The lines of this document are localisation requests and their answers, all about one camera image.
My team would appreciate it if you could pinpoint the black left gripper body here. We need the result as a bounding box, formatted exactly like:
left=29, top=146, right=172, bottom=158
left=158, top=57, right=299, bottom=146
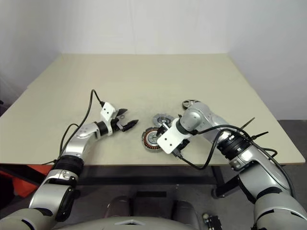
left=110, top=109, right=124, bottom=132

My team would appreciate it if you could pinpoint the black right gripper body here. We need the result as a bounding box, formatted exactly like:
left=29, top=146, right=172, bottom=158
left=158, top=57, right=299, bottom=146
left=157, top=122, right=190, bottom=150

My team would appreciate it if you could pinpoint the grey lobed motor lid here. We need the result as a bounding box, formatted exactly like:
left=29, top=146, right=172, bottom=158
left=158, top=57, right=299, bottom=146
left=152, top=113, right=174, bottom=127

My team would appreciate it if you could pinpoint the motor housing with copper windings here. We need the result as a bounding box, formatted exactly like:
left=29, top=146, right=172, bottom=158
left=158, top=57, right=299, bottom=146
left=141, top=126, right=164, bottom=151

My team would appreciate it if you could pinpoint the black rectangular block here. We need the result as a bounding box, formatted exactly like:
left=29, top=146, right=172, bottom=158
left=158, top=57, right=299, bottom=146
left=136, top=190, right=167, bottom=198

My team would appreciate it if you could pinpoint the black zip tie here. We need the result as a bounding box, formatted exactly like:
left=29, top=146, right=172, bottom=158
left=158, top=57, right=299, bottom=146
left=41, top=158, right=59, bottom=166
left=249, top=131, right=269, bottom=141
left=241, top=117, right=255, bottom=131

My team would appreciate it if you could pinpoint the dark rounded shape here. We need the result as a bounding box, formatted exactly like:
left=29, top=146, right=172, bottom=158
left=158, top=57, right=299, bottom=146
left=106, top=195, right=135, bottom=219
left=172, top=200, right=200, bottom=220

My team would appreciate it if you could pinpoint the grey robot torso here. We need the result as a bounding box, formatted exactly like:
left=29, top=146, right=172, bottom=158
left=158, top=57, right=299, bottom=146
left=55, top=215, right=200, bottom=230

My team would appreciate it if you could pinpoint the black device with white knob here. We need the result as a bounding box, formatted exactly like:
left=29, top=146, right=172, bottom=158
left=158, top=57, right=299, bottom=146
left=202, top=212, right=221, bottom=230

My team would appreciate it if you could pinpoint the orange object under table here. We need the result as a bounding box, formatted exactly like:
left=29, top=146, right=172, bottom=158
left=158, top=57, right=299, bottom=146
left=0, top=164, right=52, bottom=198

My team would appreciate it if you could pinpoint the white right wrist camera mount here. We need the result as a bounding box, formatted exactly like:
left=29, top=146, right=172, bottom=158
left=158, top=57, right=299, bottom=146
left=157, top=123, right=192, bottom=155

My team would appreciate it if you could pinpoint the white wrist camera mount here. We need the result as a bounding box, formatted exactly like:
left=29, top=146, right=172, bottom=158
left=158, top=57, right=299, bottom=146
left=157, top=123, right=192, bottom=155
left=99, top=102, right=118, bottom=135

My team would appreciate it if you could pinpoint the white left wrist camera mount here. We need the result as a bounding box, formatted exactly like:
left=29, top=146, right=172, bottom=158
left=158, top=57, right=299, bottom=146
left=99, top=102, right=118, bottom=135

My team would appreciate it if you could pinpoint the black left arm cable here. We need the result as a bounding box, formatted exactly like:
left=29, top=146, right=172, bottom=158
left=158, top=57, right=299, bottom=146
left=57, top=89, right=106, bottom=160

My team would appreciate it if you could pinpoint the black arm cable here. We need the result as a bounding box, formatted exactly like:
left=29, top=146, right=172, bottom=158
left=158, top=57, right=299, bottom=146
left=174, top=124, right=297, bottom=199
left=57, top=89, right=106, bottom=160

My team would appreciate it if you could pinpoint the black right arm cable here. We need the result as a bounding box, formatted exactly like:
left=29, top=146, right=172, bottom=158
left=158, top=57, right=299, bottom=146
left=174, top=124, right=297, bottom=199

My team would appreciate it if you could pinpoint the black table frame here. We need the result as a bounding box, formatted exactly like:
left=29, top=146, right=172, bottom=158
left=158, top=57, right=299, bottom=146
left=0, top=164, right=240, bottom=199

